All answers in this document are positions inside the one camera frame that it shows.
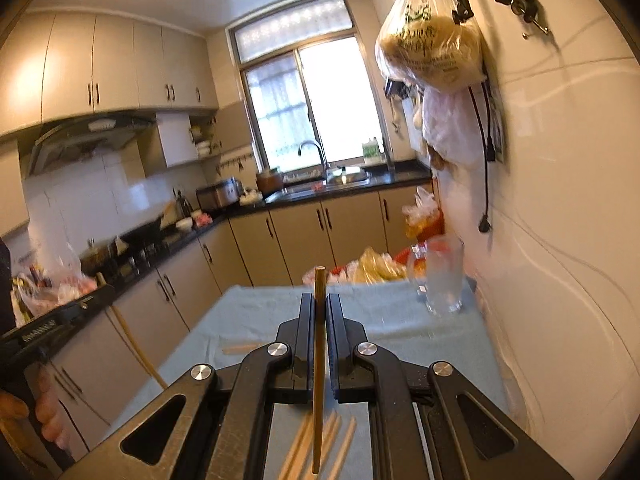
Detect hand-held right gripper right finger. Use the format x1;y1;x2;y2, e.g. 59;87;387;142
326;294;573;480

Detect grey-blue table cloth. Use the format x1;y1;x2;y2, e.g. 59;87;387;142
97;280;511;480

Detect curved steel faucet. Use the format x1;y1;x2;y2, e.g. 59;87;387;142
298;140;330;181

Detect clear plastic bag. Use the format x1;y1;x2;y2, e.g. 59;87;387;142
10;244;99;312

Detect steel rice cooker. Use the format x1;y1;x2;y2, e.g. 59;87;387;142
195;177;244;211

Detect yellow plastic bag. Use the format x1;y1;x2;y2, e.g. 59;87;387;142
345;247;409;284

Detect red basin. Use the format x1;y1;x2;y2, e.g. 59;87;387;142
392;247;426;266

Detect white hanging plastic bag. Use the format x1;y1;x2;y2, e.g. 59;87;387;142
420;85;494;169

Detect black wok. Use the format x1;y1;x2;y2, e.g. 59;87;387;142
120;214;166;246

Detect kitchen window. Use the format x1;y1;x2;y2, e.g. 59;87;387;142
227;0;397;174

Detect black power cable with plug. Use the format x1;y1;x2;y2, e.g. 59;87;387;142
467;84;495;234

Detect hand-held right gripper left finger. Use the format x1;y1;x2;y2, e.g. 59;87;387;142
60;294;317;480

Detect plastic bag of buns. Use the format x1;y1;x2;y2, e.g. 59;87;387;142
375;0;489;95

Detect range hood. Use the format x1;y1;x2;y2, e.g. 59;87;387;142
27;114;157;177

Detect clear glass mug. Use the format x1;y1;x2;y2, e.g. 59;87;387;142
407;234;467;317

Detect person's left hand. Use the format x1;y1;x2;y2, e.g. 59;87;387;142
0;369;72;480

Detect plastic bag with oranges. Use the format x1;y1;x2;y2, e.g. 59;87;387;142
402;186;446;242

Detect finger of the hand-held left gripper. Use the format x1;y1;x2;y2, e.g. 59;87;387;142
55;285;119;329

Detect brown pot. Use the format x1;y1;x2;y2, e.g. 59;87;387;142
255;168;284;196

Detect beige upper cabinets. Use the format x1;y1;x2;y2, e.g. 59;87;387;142
0;7;221;137

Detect steel sink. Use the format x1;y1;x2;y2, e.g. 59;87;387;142
279;180;374;197

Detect white wall cabinet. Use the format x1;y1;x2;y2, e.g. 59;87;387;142
140;110;221;169

